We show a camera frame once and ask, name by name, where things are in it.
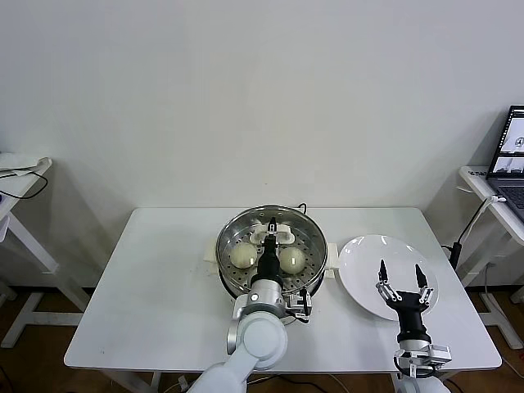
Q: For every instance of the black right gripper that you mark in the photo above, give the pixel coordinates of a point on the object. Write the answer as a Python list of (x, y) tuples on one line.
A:
[(409, 311)]

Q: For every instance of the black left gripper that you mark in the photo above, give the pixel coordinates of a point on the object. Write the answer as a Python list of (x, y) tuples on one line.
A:
[(269, 264)]

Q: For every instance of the round glass pot lid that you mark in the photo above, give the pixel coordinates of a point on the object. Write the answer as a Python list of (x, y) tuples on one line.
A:
[(286, 236)]

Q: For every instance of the white steamed baozi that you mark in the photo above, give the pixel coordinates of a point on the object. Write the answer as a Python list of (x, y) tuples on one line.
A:
[(291, 260), (243, 254)]

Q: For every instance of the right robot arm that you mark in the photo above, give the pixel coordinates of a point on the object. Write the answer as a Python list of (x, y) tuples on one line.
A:
[(413, 348)]

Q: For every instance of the perforated steel steamer basket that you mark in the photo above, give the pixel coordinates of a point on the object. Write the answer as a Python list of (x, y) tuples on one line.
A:
[(230, 286)]

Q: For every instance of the round white plate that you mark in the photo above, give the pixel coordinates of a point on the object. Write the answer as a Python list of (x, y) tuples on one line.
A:
[(360, 266)]

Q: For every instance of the white side table with laptop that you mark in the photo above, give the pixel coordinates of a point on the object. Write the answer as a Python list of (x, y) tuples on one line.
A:
[(475, 180)]

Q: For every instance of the white work table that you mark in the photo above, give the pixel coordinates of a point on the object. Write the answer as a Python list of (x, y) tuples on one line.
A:
[(163, 319)]

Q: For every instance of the dark grey open laptop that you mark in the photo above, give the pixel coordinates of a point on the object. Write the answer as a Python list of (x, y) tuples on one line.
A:
[(511, 180)]

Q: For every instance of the white power strip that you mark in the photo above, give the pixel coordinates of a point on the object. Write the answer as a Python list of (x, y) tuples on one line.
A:
[(183, 383)]

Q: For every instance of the white side table with cloth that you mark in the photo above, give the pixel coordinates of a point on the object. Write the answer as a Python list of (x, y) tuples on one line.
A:
[(20, 186)]

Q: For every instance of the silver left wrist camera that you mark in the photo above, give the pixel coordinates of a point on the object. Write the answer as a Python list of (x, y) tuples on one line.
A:
[(295, 305)]

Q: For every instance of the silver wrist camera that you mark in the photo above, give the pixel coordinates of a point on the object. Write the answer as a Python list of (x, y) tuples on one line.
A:
[(440, 354), (295, 305)]

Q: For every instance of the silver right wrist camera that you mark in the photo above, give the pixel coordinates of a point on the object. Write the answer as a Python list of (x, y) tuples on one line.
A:
[(440, 354)]

